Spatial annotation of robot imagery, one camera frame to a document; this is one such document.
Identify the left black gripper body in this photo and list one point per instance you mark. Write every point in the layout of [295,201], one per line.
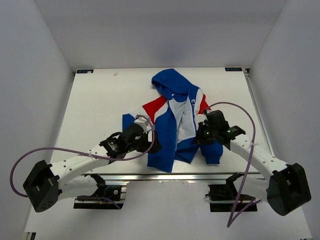
[142,144]

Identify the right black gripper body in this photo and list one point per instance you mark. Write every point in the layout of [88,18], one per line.
[212,132]

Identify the blue white red jacket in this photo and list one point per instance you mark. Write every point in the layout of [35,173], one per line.
[175,114]

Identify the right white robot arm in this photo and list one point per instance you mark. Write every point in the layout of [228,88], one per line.
[283,186]

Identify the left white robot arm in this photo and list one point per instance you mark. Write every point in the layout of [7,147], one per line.
[48,183]

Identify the right blue corner label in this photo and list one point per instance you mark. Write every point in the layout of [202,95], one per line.
[233,69]

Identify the blue corner label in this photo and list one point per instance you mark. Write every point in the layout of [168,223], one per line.
[84,71]
[233,69]

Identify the left blue corner label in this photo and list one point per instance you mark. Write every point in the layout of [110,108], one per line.
[84,71]

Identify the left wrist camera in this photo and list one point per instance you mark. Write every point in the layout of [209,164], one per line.
[145,122]

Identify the aluminium table front rail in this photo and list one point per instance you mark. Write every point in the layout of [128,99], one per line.
[166,177]

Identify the aluminium table rail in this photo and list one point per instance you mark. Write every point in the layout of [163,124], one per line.
[266,138]
[166,177]

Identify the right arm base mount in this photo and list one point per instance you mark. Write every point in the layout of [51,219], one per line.
[221,201]

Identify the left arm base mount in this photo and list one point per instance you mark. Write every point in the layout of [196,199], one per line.
[110,197]

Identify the aluminium table right rail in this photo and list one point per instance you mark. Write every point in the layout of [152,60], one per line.
[266,138]

